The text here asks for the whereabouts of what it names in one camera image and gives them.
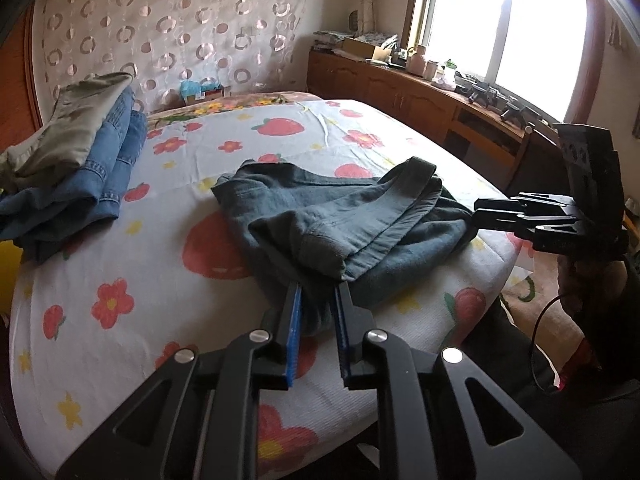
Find black cable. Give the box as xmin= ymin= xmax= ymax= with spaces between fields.
xmin=530 ymin=292 xmax=563 ymax=392

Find circle patterned pink cloth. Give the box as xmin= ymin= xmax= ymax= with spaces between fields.
xmin=37 ymin=0 xmax=322 ymax=117

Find black device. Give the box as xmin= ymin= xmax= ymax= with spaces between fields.
xmin=500 ymin=97 xmax=545 ymax=127
xmin=461 ymin=77 xmax=502 ymax=107

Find yellow object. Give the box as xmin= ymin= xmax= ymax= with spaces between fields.
xmin=0 ymin=239 xmax=24 ymax=312

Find pink floral blanket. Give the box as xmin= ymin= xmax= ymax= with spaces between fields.
xmin=147 ymin=91 xmax=593 ymax=376

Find person's black clothing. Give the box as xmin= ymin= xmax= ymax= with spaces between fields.
xmin=440 ymin=290 xmax=640 ymax=480

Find teal pants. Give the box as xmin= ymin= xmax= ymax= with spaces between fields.
xmin=211 ymin=156 xmax=480 ymax=337

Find folded khaki pants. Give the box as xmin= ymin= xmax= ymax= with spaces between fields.
xmin=0 ymin=72 xmax=134 ymax=194

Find folded blue jeans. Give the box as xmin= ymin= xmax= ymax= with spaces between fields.
xmin=0 ymin=85 xmax=149 ymax=264

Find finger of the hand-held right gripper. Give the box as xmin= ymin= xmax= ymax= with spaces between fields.
xmin=471 ymin=209 xmax=577 ymax=253
xmin=474 ymin=191 xmax=582 ymax=222

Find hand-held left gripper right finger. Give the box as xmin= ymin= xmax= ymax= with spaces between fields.
xmin=332 ymin=284 xmax=584 ymax=480

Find cardboard box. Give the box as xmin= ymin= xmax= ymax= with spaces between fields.
xmin=342 ymin=35 xmax=397 ymax=62

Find white floral bed sheet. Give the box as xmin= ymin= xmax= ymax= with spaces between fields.
xmin=10 ymin=99 xmax=519 ymax=480

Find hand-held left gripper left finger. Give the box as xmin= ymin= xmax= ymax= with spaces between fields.
xmin=55 ymin=281 xmax=303 ymax=480

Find wooden bed headboard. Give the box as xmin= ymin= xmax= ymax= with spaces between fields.
xmin=0 ymin=0 xmax=47 ymax=157

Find window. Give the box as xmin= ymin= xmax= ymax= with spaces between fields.
xmin=404 ymin=0 xmax=603 ymax=128

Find blue tissue packet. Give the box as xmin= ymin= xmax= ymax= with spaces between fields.
xmin=180 ymin=79 xmax=221 ymax=107

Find wooden sideboard cabinet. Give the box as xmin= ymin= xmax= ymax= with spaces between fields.
xmin=306 ymin=47 xmax=561 ymax=196

